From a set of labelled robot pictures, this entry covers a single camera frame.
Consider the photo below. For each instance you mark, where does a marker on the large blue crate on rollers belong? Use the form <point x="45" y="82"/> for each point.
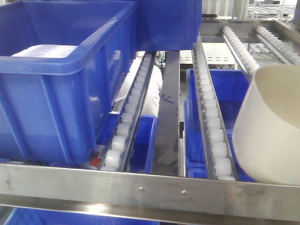
<point x="53" y="109"/>

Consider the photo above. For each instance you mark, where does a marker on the rear blue crate on rollers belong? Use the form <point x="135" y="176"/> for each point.
<point x="167" y="25"/>

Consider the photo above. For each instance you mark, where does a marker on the lower right blue crate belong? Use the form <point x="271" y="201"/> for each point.
<point x="231" y="87"/>

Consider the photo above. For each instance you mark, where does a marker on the steel front shelf rail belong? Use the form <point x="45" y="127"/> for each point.
<point x="145" y="196"/>

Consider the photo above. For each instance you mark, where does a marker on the left white roller track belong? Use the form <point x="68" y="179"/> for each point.
<point x="115" y="154"/>

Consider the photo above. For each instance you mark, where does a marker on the white foam block in crate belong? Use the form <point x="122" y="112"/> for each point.
<point x="46" y="51"/>

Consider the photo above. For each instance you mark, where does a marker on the far right roller track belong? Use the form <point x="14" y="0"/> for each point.
<point x="282" y="50"/>

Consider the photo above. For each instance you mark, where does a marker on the white roller track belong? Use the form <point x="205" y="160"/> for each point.
<point x="217" y="151"/>
<point x="115" y="154"/>

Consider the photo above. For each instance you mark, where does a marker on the bottom blue crate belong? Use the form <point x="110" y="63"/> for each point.
<point x="24" y="216"/>

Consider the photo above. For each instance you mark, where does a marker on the lower left blue crate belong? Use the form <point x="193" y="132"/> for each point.
<point x="142" y="153"/>

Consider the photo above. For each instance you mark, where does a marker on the middle white roller track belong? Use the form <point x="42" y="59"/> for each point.
<point x="217" y="151"/>

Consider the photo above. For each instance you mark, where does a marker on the person in white clothing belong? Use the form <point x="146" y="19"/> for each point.
<point x="151" y="103"/>

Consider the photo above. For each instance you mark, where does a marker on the steel centre divider bar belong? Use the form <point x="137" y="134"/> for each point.
<point x="166" y="155"/>

